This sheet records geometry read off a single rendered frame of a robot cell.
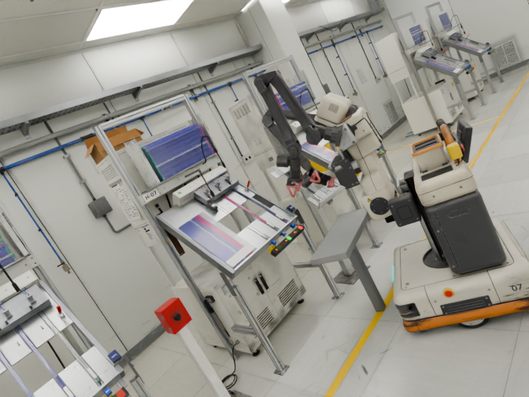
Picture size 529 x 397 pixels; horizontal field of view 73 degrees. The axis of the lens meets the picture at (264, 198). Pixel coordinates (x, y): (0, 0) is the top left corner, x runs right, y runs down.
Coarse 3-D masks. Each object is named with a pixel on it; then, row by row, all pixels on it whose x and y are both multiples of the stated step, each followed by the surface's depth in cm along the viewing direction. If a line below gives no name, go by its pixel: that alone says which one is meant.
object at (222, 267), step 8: (160, 224) 245; (168, 224) 239; (176, 232) 235; (184, 240) 233; (192, 240) 231; (192, 248) 232; (200, 248) 226; (208, 256) 223; (216, 264) 221; (224, 264) 219; (224, 272) 219; (232, 272) 215
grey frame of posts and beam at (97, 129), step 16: (192, 112) 280; (96, 128) 230; (112, 160) 236; (208, 160) 277; (128, 176) 238; (176, 176) 257; (192, 176) 265; (144, 208) 241; (304, 224) 264; (176, 256) 249; (192, 288) 252; (336, 288) 274; (240, 304) 218; (256, 320) 221; (272, 352) 224
